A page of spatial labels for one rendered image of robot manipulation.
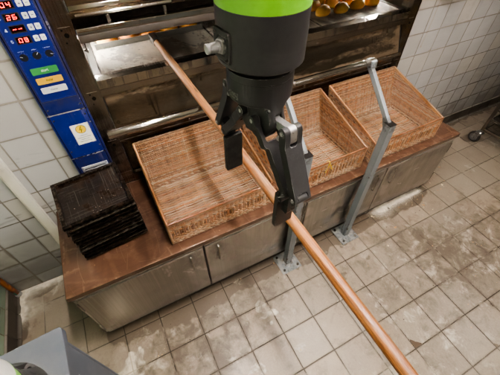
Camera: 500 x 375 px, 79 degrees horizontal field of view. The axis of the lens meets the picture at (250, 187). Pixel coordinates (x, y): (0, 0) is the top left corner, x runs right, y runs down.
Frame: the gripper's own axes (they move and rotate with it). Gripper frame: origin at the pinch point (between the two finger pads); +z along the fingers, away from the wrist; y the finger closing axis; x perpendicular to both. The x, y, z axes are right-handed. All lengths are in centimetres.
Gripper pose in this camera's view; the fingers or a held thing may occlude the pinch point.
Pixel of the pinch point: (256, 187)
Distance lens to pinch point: 47.7
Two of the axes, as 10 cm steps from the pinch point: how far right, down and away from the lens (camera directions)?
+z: -0.1, 6.7, 7.4
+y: 5.4, 6.3, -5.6
